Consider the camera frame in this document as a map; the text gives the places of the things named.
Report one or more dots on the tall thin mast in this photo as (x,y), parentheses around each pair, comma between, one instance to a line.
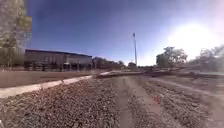
(135,50)

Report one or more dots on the group of trees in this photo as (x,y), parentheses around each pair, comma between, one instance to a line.
(210,58)

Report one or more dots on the brown bare ground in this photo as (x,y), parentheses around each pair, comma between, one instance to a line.
(33,78)

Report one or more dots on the pale concrete path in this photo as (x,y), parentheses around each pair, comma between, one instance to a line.
(20,89)

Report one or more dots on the low dark building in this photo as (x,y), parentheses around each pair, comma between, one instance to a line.
(56,58)

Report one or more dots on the green tree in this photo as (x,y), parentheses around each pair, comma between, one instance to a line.
(170,56)

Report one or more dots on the grey gravel ground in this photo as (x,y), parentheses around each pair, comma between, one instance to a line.
(83,106)

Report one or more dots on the row of low buildings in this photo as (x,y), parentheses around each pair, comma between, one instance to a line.
(105,63)

